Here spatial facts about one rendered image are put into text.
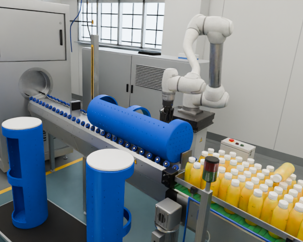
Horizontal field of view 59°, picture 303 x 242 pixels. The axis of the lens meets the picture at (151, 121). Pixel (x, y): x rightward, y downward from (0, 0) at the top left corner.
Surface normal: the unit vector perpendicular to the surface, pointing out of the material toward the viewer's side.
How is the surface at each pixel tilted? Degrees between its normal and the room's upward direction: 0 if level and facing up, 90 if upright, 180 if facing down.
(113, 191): 90
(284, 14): 90
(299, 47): 90
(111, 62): 90
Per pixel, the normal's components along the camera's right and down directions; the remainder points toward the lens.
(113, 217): 0.32, 0.32
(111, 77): -0.59, 0.22
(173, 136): 0.72, 0.26
